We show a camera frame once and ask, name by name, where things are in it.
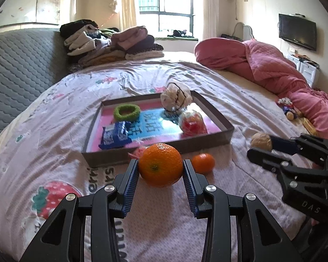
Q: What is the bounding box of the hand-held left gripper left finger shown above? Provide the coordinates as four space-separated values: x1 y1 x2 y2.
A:
19 159 139 262

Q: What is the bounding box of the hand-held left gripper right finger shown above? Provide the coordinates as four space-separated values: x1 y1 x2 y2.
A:
183 158 304 262

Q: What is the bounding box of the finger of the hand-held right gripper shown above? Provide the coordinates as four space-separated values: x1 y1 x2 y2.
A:
270 133 328 157
247 147 328 181

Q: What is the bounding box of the walnut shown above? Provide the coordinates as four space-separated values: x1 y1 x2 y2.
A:
251 132 273 151

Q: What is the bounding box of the small orange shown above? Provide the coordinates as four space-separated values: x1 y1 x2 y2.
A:
138 143 183 188
191 153 216 174

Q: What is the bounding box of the shallow grey cardboard tray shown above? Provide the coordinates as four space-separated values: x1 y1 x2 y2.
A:
81 90 234 167

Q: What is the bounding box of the blue snack packet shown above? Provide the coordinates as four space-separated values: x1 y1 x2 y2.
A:
98 121 132 150

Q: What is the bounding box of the red and clear candy bag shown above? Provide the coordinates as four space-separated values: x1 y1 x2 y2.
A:
178 109 208 136

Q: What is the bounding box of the green fuzzy ring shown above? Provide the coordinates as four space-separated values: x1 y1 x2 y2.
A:
113 104 141 121

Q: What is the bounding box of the cream polka dot scrunchie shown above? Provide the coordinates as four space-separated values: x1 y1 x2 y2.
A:
160 82 193 112

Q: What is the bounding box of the yellow snack packet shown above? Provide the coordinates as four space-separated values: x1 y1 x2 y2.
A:
301 117 319 135

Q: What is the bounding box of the pink and blue book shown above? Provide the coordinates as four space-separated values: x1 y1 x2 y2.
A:
87 101 225 150

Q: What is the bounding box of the cream fitted sheet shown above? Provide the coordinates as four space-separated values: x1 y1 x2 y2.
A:
221 69 318 142

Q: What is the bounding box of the white drawer cabinet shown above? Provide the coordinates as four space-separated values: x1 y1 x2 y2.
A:
286 54 321 88

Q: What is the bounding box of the pink quilt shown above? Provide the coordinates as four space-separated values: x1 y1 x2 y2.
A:
194 39 328 142

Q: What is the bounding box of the black television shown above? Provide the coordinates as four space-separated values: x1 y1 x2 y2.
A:
279 14 318 51

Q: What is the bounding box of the white vanity mirror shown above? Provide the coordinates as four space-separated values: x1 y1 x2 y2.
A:
233 22 254 42

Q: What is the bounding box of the pile of folded clothes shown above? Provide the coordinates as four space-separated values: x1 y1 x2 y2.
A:
59 19 165 66

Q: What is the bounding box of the dark clothing heap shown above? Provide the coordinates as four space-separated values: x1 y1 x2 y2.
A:
167 29 193 37

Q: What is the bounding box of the green window seat cushion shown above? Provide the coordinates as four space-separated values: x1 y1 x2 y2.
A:
154 37 199 42

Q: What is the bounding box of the cream curtain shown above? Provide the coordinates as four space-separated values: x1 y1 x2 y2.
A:
202 0 222 40
119 0 138 30

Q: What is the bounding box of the grey quilted headboard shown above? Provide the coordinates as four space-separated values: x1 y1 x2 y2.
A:
0 29 72 148

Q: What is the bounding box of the window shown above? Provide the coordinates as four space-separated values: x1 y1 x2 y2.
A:
137 0 195 33

